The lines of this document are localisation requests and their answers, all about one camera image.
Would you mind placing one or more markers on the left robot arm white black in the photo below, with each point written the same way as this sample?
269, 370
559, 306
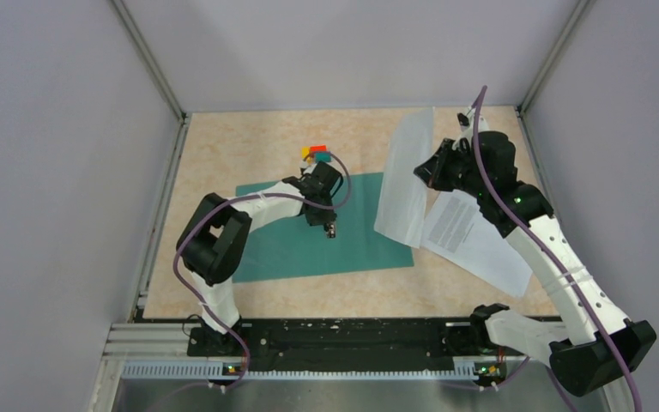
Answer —
213, 242

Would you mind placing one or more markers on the aluminium frame rail front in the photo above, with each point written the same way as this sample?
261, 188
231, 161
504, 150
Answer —
169, 341

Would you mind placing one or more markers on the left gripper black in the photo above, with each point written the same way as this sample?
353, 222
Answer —
328, 216

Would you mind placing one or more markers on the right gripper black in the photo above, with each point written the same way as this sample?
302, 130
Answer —
451, 150

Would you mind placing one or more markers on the yellow block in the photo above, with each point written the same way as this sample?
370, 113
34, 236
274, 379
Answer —
305, 153

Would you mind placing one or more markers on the green file folder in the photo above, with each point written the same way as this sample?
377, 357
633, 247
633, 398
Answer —
290, 248

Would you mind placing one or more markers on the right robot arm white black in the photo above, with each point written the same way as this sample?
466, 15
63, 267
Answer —
596, 342

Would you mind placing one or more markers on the right aluminium corner post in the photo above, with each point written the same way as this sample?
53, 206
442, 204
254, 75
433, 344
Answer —
567, 32

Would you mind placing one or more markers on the printed white paper sheet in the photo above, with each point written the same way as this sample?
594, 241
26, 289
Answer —
456, 230

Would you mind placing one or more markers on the left aluminium corner post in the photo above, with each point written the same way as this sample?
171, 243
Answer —
147, 58

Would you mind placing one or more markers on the red block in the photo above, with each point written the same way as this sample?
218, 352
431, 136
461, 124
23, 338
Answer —
318, 148

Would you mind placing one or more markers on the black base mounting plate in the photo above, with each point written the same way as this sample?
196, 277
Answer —
347, 345

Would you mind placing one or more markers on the aluminium corner post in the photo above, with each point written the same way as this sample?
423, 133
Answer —
147, 58
567, 32

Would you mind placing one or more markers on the teal block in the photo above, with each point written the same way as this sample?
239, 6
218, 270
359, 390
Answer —
322, 156

